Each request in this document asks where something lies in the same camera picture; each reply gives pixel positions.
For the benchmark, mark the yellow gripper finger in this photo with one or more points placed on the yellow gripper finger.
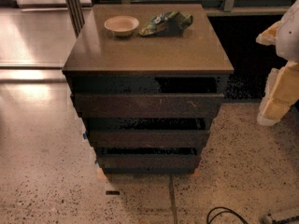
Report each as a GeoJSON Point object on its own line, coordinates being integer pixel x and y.
{"type": "Point", "coordinates": [281, 93]}
{"type": "Point", "coordinates": [269, 36]}

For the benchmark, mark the dark brown drawer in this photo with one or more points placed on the dark brown drawer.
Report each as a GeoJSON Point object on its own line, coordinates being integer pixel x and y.
{"type": "Point", "coordinates": [152, 138]}
{"type": "Point", "coordinates": [147, 106]}
{"type": "Point", "coordinates": [151, 163]}

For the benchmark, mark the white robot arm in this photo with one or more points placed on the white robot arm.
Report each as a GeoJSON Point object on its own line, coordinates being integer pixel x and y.
{"type": "Point", "coordinates": [287, 46]}

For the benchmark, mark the dark brown drawer cabinet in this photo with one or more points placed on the dark brown drawer cabinet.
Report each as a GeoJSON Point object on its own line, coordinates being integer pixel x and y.
{"type": "Point", "coordinates": [193, 62]}

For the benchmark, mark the green chip bag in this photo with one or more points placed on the green chip bag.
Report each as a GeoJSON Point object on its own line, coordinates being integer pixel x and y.
{"type": "Point", "coordinates": [170, 23]}

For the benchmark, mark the white power strip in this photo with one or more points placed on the white power strip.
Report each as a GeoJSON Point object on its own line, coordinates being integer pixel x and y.
{"type": "Point", "coordinates": [289, 216]}

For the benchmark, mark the white ceramic bowl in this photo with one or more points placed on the white ceramic bowl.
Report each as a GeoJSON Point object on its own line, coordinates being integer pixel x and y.
{"type": "Point", "coordinates": [121, 25]}

